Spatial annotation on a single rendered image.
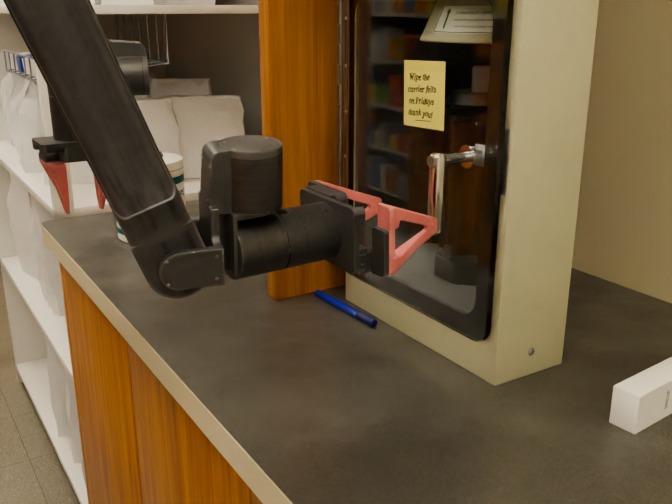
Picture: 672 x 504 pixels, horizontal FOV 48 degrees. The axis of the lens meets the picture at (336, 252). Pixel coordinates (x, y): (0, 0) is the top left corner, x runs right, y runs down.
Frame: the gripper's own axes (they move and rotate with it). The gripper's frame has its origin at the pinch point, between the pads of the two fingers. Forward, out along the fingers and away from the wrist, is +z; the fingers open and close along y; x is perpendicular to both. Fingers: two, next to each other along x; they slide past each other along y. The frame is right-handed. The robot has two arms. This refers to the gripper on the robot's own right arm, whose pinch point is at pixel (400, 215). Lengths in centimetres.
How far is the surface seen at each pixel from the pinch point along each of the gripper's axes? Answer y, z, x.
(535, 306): -4.8, 15.7, 12.4
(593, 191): 19, 53, 9
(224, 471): 11.3, -17.3, 31.4
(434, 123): 6.4, 9.4, -7.8
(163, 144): 122, 16, 12
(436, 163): -0.2, 4.4, -5.0
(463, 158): -0.2, 8.1, -5.0
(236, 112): 124, 37, 7
